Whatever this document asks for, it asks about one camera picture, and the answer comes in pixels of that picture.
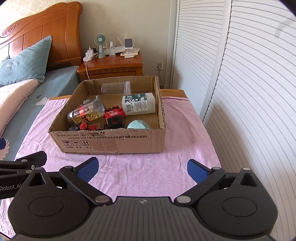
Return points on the mint green round object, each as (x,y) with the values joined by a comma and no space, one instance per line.
(138,124)

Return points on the pink cloth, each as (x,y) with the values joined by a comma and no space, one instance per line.
(180,139)

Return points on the small clear spray bottle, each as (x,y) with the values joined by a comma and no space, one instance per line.
(111,49)

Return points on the white power strip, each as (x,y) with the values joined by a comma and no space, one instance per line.
(89,56)

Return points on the black toy car red wheels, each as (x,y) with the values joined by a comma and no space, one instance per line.
(83,127)

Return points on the clear plastic jar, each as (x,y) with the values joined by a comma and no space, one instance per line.
(113,88)

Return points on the red toy train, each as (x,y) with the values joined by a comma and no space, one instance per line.
(114,118)

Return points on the small green desk fan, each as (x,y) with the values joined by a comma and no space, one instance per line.
(100,40)

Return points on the white wall socket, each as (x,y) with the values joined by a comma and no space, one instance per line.
(159,65)

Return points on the large blue pillow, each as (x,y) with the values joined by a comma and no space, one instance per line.
(25,64)

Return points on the white device on stand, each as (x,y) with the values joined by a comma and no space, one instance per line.
(128,42)

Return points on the grey toy figure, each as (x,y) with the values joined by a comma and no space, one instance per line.
(87,102)

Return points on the wooden bed headboard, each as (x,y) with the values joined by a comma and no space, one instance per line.
(62,34)

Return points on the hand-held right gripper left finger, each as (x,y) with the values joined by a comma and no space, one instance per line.
(87,168)

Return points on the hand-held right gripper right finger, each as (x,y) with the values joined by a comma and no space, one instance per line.
(197,170)

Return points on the clear bottle of yellow capsules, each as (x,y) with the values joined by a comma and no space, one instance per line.
(87,113)

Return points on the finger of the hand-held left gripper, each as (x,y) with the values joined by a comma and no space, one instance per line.
(2,143)
(34,158)

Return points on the brown cardboard box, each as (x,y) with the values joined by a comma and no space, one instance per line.
(111,142)

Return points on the white cotton swab container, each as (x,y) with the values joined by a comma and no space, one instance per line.
(141,105)

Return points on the white louvered closet door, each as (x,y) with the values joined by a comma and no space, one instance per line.
(259,92)
(198,46)

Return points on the blue floral bedsheet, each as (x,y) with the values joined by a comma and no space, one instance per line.
(53,81)

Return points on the wooden nightstand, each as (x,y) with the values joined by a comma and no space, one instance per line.
(111,67)

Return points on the long white holder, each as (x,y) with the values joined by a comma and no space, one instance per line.
(119,49)

